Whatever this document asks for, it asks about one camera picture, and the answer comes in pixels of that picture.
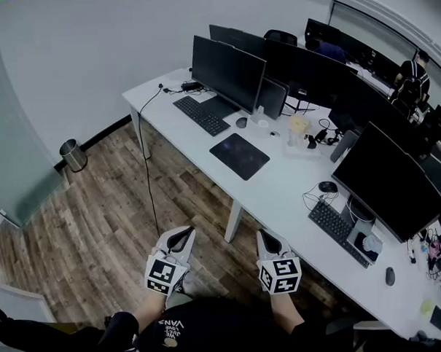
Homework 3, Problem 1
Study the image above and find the white desk leg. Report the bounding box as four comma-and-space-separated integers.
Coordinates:
129, 104, 152, 161
222, 198, 247, 243

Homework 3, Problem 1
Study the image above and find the person's black printed t-shirt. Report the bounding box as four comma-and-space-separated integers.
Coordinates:
101, 289, 357, 352

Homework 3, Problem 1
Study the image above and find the black keyboard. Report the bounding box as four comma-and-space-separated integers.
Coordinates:
172, 94, 232, 139
307, 197, 372, 272

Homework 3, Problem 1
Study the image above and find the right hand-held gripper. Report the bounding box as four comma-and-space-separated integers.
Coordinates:
254, 227, 304, 297

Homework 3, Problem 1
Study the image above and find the white cabinet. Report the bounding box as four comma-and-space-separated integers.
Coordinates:
0, 276, 57, 326

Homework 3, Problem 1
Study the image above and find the person's grey sneaker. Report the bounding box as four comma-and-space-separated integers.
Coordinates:
172, 269, 194, 295

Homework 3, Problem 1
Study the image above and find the clear plastic food container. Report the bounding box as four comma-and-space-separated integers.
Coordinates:
288, 114, 311, 133

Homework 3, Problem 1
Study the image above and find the small white desk fan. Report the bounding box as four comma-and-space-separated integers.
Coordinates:
361, 235, 381, 256

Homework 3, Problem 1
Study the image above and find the black white-striped garment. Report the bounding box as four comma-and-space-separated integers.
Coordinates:
0, 298, 107, 352

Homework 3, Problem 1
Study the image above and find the silver grey laptop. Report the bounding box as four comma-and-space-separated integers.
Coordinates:
328, 128, 362, 164
255, 75, 292, 122

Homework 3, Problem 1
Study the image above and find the long black power cable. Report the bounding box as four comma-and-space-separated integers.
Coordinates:
136, 87, 171, 238

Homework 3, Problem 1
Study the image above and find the frosted glass partition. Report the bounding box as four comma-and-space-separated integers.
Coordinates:
0, 0, 69, 230

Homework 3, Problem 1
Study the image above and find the person's left forearm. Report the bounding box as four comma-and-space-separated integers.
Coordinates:
130, 289, 171, 335

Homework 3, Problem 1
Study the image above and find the black mouse pad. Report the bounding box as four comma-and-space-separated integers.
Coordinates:
208, 131, 272, 183

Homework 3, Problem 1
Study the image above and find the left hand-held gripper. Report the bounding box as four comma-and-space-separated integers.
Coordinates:
142, 225, 200, 298

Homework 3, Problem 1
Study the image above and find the steel trash bin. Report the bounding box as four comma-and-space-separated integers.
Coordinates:
58, 138, 90, 174

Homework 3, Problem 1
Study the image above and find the person's right forearm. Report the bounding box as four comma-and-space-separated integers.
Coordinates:
270, 290, 307, 335

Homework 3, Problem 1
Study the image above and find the black computer monitor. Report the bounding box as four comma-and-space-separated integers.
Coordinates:
189, 32, 270, 122
303, 16, 344, 49
341, 35, 403, 89
425, 103, 441, 144
328, 117, 441, 246
208, 22, 268, 63

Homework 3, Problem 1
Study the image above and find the black notebook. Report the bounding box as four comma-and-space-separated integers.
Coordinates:
428, 294, 441, 333

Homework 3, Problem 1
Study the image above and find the wide curved black monitor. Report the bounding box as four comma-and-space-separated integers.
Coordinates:
327, 67, 433, 163
263, 35, 361, 116

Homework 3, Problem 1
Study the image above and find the tangle of cables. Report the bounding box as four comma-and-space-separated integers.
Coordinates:
407, 227, 441, 292

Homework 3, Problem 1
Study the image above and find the dark bag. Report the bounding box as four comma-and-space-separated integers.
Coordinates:
405, 329, 441, 352

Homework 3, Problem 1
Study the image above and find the black office chair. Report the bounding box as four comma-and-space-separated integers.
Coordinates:
263, 28, 298, 49

